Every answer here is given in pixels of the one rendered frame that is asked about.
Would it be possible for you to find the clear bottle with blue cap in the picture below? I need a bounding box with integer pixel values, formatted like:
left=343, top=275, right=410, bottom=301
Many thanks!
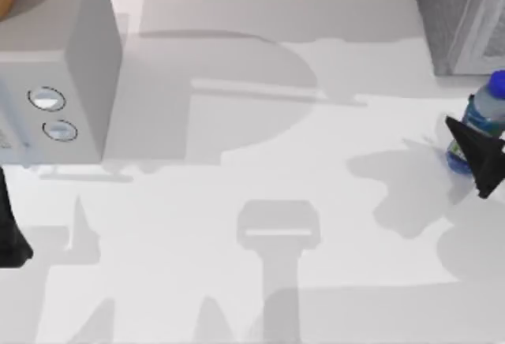
left=445, top=69, right=505, bottom=175

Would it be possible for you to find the pale microwave oven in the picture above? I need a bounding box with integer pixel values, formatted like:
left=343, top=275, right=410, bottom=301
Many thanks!
left=0, top=0, right=124, bottom=166

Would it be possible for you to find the small round microwave knob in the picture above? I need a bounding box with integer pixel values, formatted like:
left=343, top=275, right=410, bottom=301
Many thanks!
left=41, top=119, right=79, bottom=143

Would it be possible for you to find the large round microwave knob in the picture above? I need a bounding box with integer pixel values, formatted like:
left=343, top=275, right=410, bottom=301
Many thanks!
left=27, top=86, right=67, bottom=113

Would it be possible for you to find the pale blue microwave door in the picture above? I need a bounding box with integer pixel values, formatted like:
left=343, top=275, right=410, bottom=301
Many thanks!
left=0, top=78, right=31, bottom=160

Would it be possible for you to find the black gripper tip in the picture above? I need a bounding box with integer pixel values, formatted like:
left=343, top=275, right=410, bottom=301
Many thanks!
left=0, top=165, right=35, bottom=270

